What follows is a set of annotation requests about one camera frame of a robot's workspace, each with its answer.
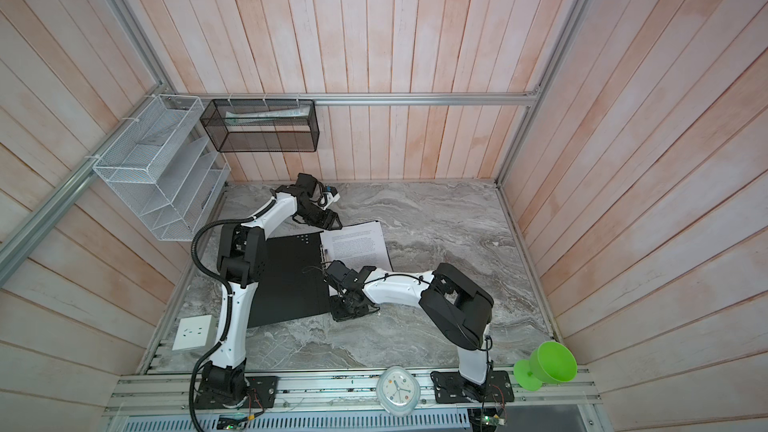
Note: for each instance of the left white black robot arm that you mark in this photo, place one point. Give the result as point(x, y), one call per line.
point(241, 262)

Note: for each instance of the white round clock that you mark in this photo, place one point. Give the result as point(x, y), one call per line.
point(398, 391)

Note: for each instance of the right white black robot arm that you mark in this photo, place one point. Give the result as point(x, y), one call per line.
point(456, 305)

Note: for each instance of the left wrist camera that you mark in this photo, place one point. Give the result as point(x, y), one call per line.
point(328, 195)

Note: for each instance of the blue black file folder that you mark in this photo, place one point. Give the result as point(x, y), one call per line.
point(293, 285)

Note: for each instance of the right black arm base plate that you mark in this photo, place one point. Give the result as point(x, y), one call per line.
point(452, 388)

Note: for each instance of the white wall socket plate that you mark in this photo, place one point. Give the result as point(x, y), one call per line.
point(194, 333)

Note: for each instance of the aluminium front rail frame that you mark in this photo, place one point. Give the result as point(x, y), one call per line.
point(347, 400)

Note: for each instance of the white wire mesh shelf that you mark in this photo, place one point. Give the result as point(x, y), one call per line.
point(166, 176)

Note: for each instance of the black mesh wall basket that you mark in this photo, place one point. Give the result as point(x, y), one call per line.
point(262, 125)

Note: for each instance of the white printed paper stack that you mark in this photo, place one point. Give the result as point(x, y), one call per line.
point(357, 246)

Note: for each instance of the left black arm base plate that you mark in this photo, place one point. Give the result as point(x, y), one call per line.
point(255, 393)

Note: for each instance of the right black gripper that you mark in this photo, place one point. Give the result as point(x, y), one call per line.
point(338, 313)

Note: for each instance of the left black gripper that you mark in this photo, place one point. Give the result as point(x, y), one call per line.
point(327, 221)

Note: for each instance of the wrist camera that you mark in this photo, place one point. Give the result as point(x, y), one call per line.
point(343, 279)
point(328, 195)

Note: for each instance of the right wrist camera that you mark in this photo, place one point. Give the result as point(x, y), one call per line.
point(343, 279)

